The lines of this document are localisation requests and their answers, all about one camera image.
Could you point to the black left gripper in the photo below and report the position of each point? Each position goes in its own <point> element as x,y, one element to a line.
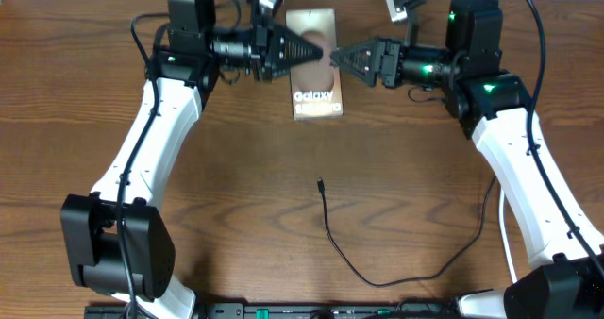
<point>271,44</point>

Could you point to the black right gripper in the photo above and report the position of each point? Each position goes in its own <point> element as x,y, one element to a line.
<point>385,59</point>

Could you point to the gold Galaxy smartphone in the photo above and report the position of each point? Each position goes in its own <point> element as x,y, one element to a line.
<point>316,86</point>

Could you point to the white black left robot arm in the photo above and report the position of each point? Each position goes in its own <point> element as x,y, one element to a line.
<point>116,241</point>

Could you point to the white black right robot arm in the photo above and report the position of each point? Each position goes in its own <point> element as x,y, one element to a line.
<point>497,113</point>

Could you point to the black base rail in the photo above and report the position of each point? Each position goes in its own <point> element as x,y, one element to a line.
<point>408,309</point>

